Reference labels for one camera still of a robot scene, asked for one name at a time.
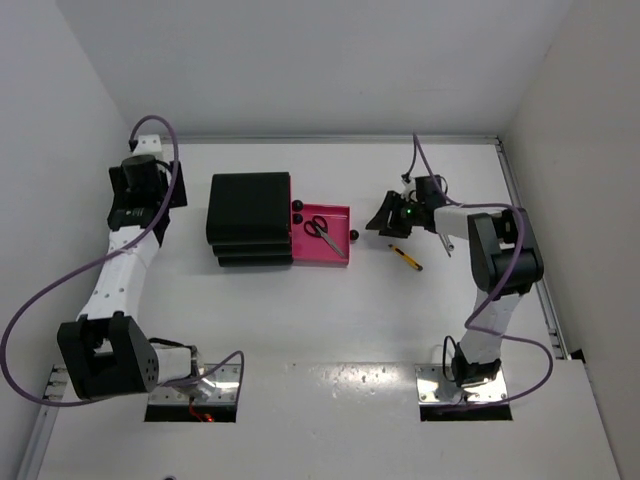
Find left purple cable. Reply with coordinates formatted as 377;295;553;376
0;115;245;407

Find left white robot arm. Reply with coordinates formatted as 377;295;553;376
57;154;195;400

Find black handled scissors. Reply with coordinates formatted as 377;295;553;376
303;215;346;258

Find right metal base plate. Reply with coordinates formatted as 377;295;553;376
415;364;508;407

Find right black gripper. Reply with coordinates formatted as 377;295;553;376
367;191;425;239

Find metal base plate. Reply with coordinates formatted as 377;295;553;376
147;364;242;407
415;364;508;407

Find yellow utility knife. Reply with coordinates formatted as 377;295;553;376
388;244;424;272

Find aluminium rail frame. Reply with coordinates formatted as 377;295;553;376
38;136;563;479

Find black drawer cabinet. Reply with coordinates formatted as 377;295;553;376
205;172;291;268

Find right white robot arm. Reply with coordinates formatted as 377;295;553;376
366;175;544;387

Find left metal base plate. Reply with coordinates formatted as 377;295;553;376
147;364;242;407

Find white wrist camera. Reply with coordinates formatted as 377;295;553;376
129;134;163;157
401;173;417;202

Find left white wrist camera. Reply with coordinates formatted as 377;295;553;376
129;134;163;157

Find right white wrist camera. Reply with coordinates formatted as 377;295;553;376
401;173;417;202

